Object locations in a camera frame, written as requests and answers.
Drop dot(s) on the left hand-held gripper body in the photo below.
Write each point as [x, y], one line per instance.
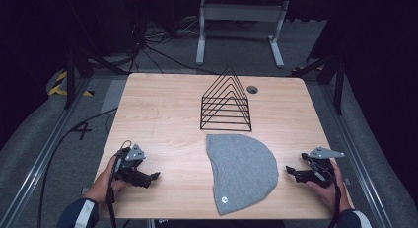
[134, 154]

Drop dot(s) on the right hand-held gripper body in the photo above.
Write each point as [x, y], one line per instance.
[320, 168]

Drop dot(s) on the person's right hand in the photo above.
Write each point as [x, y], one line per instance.
[328, 195]

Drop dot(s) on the person's left hand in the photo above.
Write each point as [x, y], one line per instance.
[104, 185]

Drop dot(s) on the grey knitted beanie hat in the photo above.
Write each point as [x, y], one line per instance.
[243, 173]

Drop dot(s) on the black metal stand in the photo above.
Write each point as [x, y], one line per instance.
[338, 86]
[69, 80]

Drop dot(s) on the yellow black hazard tape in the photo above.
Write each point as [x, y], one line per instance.
[57, 88]

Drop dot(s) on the grey metal floor rail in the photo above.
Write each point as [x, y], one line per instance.
[36, 165]
[358, 155]

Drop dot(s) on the white metal desk frame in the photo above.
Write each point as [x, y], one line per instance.
[241, 13]

